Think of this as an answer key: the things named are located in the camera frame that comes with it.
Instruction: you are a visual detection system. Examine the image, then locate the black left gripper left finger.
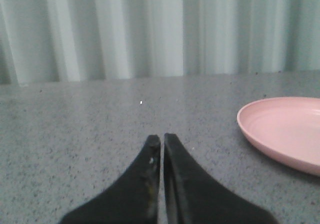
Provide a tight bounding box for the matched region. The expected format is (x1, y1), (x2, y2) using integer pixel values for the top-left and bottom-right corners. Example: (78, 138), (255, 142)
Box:
(60, 135), (161, 223)

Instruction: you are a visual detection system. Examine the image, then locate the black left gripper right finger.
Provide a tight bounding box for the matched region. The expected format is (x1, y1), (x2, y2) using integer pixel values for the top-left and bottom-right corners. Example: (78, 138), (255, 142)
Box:
(163, 133), (277, 223)

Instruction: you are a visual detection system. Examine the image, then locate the pink plate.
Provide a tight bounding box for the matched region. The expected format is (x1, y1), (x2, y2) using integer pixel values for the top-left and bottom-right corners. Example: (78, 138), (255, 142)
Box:
(236, 97), (320, 176)

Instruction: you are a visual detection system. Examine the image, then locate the white pleated curtain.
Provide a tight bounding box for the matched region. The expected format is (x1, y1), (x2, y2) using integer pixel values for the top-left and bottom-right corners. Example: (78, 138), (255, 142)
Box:
(0, 0), (320, 85)

